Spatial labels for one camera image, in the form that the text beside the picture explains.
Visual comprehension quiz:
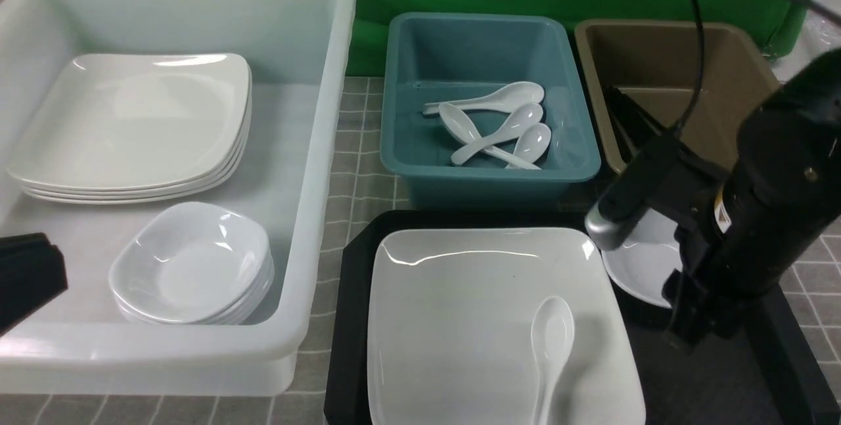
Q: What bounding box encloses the white spoon top in bin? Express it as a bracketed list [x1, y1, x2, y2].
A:
[421, 81, 545, 116]

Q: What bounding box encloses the white spoon in bin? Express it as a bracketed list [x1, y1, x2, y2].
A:
[438, 102, 541, 171]
[450, 103, 544, 167]
[421, 81, 545, 116]
[512, 123, 552, 165]

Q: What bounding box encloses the white spoon left in bin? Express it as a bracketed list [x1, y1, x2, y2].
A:
[438, 102, 541, 171]

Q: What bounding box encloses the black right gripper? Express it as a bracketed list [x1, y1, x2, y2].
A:
[660, 156, 782, 352]

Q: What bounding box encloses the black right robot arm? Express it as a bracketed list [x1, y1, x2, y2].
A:
[662, 49, 840, 353]

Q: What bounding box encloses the black cable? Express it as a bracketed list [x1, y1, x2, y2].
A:
[670, 0, 841, 140]

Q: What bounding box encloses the white ceramic soup spoon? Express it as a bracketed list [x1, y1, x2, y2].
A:
[530, 296, 576, 424]

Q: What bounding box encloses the bundle of black chopsticks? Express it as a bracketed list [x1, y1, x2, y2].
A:
[602, 86, 665, 164]

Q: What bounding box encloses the stack of white square plates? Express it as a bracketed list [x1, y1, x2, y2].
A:
[6, 53, 252, 206]

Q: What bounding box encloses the teal plastic bin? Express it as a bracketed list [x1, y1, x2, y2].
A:
[380, 14, 602, 210]

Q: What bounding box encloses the small white dish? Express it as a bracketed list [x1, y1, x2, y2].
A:
[601, 210, 682, 309]

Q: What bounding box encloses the grey checked tablecloth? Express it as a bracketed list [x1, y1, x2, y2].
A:
[2, 78, 839, 424]

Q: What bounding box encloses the stack of small white dishes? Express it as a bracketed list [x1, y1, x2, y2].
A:
[108, 202, 275, 325]

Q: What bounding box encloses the large white square plate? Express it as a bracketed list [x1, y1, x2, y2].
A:
[367, 227, 647, 424]

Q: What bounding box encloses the white spoon middle in bin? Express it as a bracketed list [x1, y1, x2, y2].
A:
[450, 103, 544, 167]

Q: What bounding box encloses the brown plastic bin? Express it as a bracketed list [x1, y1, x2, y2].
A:
[574, 19, 780, 173]

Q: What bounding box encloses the white spoon right in bin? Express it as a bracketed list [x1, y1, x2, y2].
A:
[512, 123, 552, 165]

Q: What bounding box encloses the large white plastic tub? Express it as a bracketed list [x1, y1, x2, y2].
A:
[2, 0, 355, 396]

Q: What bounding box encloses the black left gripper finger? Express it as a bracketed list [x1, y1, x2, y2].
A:
[1, 233, 68, 335]

